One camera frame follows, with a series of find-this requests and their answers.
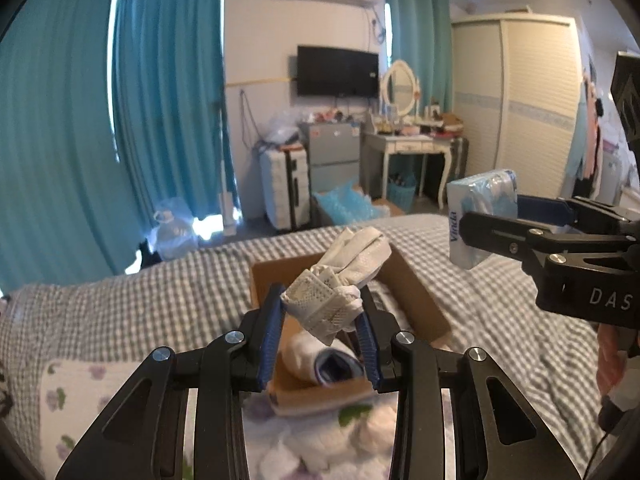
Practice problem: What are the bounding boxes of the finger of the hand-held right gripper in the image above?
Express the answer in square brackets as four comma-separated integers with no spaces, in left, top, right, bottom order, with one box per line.
[516,196,640,237]
[458,211,636,273]

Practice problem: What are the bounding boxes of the white mesh gloves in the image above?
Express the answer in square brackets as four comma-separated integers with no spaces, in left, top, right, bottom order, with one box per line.
[280,226,393,347]

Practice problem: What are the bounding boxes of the blue plastic basket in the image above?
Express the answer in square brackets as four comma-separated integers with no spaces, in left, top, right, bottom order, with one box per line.
[387,172,418,214]

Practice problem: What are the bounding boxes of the blue white sock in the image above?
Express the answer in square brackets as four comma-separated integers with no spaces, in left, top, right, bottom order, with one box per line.
[314,351,367,387]

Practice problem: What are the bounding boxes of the narrow teal curtain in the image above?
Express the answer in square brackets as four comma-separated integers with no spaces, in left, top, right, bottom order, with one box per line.
[382,0,454,117]

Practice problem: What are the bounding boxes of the cream wardrobe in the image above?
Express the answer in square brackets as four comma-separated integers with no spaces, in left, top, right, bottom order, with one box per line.
[451,12,587,197]

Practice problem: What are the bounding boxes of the white blue tissue pack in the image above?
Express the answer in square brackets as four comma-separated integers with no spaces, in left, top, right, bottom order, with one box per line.
[446,168,519,271]

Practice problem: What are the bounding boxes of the grey mini fridge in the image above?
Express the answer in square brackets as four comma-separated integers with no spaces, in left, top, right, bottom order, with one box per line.
[299,121,362,197]

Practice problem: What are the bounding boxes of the rolled white sock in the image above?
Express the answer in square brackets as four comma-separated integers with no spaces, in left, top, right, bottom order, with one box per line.
[284,331,362,386]

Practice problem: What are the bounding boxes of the hanging wall cable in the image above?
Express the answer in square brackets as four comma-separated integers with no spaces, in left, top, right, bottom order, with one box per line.
[239,89,257,148]

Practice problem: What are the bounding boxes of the black cable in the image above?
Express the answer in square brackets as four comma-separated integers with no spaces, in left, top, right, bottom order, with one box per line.
[586,427,617,480]

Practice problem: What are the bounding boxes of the wide teal curtain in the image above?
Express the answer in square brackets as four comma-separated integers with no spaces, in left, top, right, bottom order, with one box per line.
[0,0,121,293]

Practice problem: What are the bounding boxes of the blue bubble wrap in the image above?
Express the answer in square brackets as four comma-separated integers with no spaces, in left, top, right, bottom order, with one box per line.
[317,183,387,224]

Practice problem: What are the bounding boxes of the black angular object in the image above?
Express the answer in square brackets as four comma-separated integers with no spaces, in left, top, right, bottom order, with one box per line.
[611,51,640,153]

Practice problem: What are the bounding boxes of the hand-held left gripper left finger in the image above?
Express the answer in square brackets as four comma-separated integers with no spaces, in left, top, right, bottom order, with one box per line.
[55,283,287,480]

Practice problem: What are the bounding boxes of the black wall television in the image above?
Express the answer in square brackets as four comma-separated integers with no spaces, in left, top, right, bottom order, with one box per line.
[296,44,380,99]

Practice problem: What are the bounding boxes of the cosmetics clutter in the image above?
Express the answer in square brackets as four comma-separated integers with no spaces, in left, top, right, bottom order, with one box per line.
[369,102,467,139]

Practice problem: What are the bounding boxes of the person's right hand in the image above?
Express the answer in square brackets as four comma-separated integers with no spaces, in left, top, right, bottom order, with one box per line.
[595,324,640,408]

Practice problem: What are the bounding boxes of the brown cardboard box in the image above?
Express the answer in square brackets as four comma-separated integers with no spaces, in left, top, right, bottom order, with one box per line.
[249,247,454,417]

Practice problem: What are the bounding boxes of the clear plastic bag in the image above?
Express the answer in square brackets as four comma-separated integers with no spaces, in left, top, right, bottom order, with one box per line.
[259,108,302,147]

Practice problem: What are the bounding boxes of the grey checked bed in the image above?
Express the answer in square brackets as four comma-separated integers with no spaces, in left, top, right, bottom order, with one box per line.
[0,211,640,480]

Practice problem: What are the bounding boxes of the white suitcase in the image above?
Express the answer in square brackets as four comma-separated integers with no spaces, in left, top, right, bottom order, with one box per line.
[258,146,312,234]

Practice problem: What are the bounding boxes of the white oval mirror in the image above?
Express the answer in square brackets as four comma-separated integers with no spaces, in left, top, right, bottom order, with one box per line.
[379,58,424,117]

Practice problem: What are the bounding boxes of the white dressing table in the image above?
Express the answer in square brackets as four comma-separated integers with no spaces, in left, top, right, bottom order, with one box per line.
[360,129,469,212]

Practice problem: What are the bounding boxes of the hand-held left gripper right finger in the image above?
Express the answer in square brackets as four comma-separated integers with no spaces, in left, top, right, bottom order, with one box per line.
[354,286,587,480]

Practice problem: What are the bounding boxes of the white floral blanket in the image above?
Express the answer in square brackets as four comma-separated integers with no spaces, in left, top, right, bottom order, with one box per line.
[39,359,401,480]

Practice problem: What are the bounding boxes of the clear water jug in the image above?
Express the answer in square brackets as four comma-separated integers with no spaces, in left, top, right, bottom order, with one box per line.
[153,197,199,262]

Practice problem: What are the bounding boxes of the hanging clothes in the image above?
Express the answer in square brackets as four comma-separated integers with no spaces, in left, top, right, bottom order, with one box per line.
[564,57,618,197]

